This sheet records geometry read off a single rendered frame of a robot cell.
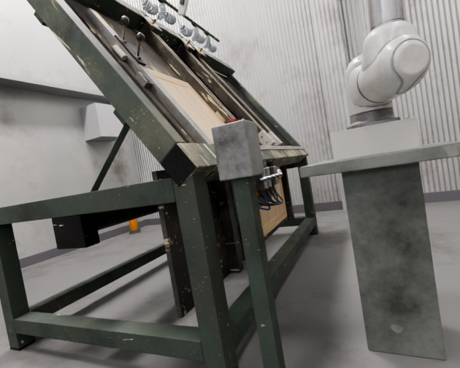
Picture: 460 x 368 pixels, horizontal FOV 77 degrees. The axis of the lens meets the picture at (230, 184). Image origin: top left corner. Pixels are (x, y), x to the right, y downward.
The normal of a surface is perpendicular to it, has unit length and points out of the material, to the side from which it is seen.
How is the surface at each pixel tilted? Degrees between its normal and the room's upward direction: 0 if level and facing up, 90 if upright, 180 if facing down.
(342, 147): 90
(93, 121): 90
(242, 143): 90
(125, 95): 90
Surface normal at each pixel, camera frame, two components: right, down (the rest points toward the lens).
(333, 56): -0.46, 0.11
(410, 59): -0.05, 0.16
